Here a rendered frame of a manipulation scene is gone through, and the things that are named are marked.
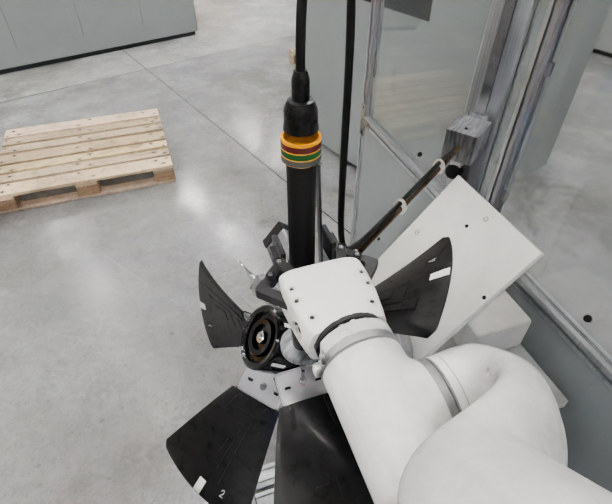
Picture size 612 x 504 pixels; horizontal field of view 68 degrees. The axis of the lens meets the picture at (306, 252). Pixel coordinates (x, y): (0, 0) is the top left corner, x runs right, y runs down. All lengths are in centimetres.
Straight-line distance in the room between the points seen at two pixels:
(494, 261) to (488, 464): 69
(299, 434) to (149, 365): 167
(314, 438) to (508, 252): 47
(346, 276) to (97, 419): 191
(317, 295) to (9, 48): 581
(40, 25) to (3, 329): 399
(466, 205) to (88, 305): 221
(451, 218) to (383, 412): 65
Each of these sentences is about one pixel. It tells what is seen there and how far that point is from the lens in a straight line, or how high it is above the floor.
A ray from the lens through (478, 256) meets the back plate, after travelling 93.
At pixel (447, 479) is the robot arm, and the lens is 25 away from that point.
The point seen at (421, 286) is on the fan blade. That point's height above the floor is 140.
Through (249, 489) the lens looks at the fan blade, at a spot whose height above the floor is 97.
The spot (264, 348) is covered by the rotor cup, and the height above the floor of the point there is 122.
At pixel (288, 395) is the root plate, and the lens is 81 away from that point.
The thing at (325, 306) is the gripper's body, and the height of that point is 153.
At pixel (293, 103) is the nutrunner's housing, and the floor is 170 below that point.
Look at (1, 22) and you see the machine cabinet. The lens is 609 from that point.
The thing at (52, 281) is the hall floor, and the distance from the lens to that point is 301.
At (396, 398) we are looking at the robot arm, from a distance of 40.
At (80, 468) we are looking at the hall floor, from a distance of 224.
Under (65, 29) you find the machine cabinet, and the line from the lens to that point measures 619.
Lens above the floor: 189
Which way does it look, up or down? 42 degrees down
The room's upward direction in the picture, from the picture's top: straight up
